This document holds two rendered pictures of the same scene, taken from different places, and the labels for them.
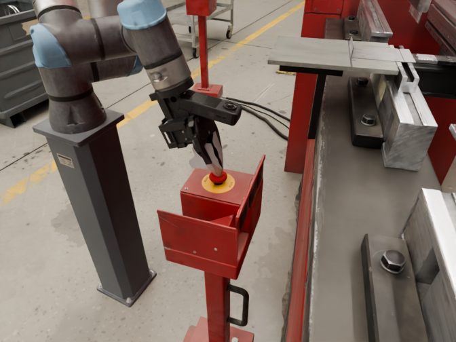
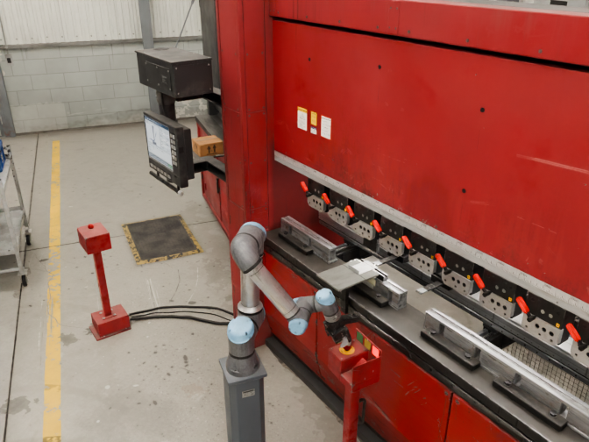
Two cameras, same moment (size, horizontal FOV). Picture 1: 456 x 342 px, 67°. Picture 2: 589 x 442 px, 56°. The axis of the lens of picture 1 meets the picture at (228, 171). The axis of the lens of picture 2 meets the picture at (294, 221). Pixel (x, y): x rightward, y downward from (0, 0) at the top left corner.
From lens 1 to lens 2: 223 cm
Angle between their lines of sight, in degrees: 42
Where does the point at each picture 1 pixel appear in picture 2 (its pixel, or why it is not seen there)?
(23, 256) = not seen: outside the picture
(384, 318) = (443, 344)
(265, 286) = (323, 422)
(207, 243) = (370, 370)
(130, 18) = (329, 302)
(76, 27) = (305, 313)
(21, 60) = not seen: outside the picture
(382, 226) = (417, 328)
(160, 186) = (179, 418)
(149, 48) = (334, 308)
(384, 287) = (436, 338)
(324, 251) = (415, 341)
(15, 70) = not seen: outside the picture
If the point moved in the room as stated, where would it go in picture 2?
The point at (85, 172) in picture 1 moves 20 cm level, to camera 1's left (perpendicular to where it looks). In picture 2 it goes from (260, 393) to (228, 417)
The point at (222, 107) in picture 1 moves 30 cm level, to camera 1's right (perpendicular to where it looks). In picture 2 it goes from (352, 317) to (389, 290)
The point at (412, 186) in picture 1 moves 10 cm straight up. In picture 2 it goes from (409, 312) to (412, 295)
